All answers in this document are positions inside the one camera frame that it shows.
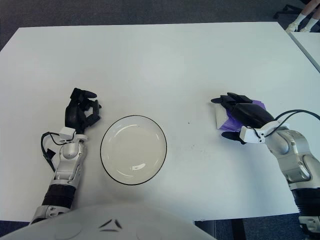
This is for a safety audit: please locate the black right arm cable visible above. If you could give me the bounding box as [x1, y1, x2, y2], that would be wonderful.
[264, 109, 320, 137]

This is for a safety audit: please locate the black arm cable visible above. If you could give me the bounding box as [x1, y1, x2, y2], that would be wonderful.
[264, 109, 320, 137]
[40, 131, 63, 172]

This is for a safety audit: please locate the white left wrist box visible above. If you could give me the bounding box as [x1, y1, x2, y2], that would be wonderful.
[59, 126, 76, 141]

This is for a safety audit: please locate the black table leg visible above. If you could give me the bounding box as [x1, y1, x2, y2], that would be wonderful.
[231, 219, 246, 240]

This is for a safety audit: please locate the white plate with black rim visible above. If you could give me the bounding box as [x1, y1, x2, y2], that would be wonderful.
[99, 114, 168, 186]

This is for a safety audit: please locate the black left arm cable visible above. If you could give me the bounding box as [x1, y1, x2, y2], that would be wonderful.
[40, 131, 63, 172]

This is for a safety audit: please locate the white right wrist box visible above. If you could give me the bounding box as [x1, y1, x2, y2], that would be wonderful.
[238, 125, 266, 145]

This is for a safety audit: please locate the person's leg with white sock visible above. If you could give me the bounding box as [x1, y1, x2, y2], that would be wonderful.
[306, 0, 320, 30]
[294, 0, 318, 26]

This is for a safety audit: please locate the purple tissue paper pack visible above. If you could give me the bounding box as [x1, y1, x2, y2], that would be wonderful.
[213, 99, 267, 133]

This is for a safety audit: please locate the white side table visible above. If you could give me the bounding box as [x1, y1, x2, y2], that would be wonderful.
[288, 31, 320, 73]

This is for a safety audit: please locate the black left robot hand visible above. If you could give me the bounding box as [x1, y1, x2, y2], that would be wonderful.
[64, 87, 103, 135]

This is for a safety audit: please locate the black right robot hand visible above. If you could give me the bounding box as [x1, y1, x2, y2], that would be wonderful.
[210, 92, 275, 145]

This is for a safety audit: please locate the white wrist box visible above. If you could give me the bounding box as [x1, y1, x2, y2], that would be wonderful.
[238, 125, 266, 145]
[59, 126, 76, 141]

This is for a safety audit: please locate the grey robot torso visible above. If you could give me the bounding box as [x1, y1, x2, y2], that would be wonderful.
[0, 203, 213, 240]

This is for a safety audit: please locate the black office chair base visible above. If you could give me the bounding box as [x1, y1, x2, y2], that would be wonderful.
[273, 2, 305, 20]

